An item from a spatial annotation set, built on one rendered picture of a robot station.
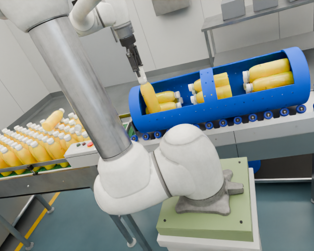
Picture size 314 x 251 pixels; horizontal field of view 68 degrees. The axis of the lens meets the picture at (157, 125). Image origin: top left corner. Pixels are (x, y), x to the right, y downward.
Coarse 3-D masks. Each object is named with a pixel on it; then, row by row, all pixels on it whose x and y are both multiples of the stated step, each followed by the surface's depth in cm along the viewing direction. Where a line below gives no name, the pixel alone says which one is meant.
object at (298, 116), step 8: (296, 112) 117; (312, 112) 115; (256, 120) 123; (264, 120) 121; (272, 120) 120; (280, 120) 119; (288, 120) 118; (296, 120) 117; (216, 128) 129; (224, 128) 127; (232, 128) 126; (240, 128) 125; (144, 144) 141
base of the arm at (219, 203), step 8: (224, 176) 81; (232, 176) 83; (224, 184) 76; (232, 184) 76; (240, 184) 75; (224, 192) 75; (232, 192) 76; (240, 192) 75; (184, 200) 79; (192, 200) 74; (200, 200) 73; (208, 200) 73; (216, 200) 74; (224, 200) 74; (176, 208) 79; (184, 208) 77; (192, 208) 76; (200, 208) 75; (208, 208) 74; (216, 208) 73; (224, 208) 72
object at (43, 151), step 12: (60, 132) 156; (0, 144) 173; (24, 144) 158; (48, 144) 149; (60, 144) 151; (0, 156) 161; (12, 156) 157; (24, 156) 152; (36, 156) 150; (48, 156) 153; (60, 156) 147; (0, 168) 163; (36, 168) 159; (48, 168) 155
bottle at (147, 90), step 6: (144, 84) 123; (150, 84) 124; (144, 90) 123; (150, 90) 124; (144, 96) 125; (150, 96) 125; (156, 96) 128; (150, 102) 127; (156, 102) 128; (150, 108) 129; (156, 108) 129
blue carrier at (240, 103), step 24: (288, 48) 113; (192, 72) 130; (216, 72) 133; (240, 72) 133; (216, 96) 115; (240, 96) 112; (264, 96) 110; (288, 96) 109; (144, 120) 128; (168, 120) 126; (192, 120) 125
